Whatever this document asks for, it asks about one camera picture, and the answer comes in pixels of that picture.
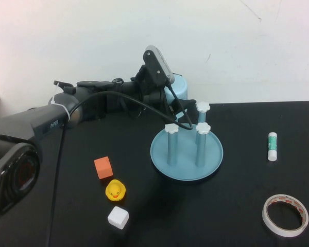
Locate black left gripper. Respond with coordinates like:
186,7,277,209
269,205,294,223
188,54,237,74
130,65,197,115

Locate light blue plastic cup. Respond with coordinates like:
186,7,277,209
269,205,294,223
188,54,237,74
166,73,189,104

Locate blue cup stand white caps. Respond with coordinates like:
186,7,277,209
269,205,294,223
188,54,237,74
150,101,224,182

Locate white green glue stick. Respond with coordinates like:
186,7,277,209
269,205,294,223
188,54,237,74
267,131,278,162

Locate orange foam cube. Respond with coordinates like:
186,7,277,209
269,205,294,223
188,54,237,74
93,156,114,180

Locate white zip tie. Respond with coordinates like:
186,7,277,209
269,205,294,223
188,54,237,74
50,81,73,122

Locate yellow rubber duck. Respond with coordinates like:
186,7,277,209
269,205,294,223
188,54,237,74
105,179,127,202

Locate white foam cube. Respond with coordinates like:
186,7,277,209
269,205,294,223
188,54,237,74
107,205,130,230

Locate white double-sided tape roll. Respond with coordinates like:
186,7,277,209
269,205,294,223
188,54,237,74
262,194,309,238

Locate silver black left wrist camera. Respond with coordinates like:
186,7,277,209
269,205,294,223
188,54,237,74
143,45,176,87

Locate black camera cable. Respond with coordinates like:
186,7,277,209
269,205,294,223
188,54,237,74
46,81,194,247

